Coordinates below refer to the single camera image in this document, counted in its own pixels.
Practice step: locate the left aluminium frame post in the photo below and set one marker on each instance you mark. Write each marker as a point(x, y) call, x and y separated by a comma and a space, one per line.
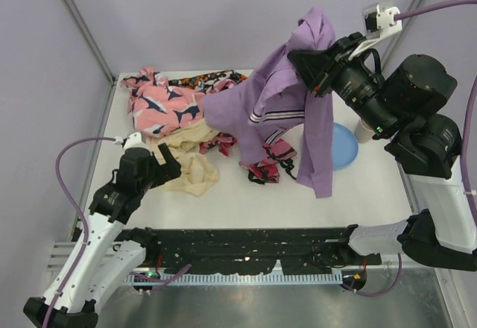
point(89, 39)

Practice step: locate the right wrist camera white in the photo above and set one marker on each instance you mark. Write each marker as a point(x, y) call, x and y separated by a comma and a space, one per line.
point(379, 24)

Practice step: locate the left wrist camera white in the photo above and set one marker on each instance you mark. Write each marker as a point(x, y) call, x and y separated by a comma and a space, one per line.
point(134, 140)

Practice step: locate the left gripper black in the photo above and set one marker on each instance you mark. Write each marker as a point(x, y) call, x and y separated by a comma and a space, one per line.
point(155, 168)

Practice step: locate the blue plastic plate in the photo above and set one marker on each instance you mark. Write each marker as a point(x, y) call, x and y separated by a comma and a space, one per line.
point(344, 147)

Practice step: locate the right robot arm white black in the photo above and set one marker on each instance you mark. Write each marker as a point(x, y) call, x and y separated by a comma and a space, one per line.
point(404, 110)

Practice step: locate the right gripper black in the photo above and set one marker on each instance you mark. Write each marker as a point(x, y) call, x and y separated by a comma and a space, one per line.
point(326, 71)

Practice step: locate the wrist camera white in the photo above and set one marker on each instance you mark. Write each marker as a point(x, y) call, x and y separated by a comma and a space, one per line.
point(134, 140)
point(379, 24)

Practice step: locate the purple shirt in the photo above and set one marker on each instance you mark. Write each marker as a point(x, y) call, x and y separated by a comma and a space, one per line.
point(289, 103)

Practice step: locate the magenta pink camouflage cloth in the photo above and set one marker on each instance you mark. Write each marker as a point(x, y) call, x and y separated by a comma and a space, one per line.
point(235, 112)

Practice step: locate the white slotted cable duct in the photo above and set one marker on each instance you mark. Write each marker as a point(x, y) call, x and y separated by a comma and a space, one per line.
point(274, 278)

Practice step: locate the beige cup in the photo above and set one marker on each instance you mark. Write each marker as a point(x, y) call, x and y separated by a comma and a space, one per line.
point(363, 132)

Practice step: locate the light pink shark print cloth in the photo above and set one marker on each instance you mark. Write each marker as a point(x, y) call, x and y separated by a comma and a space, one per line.
point(157, 108)

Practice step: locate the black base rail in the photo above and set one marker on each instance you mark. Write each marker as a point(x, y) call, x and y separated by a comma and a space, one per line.
point(253, 251)

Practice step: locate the cream yellow cloth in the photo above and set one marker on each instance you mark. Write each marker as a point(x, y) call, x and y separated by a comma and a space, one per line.
point(198, 175)

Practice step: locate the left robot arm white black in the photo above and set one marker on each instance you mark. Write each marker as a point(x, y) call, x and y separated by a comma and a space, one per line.
point(86, 282)

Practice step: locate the black orange patterned cloth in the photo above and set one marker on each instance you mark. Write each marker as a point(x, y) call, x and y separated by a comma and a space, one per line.
point(205, 82)

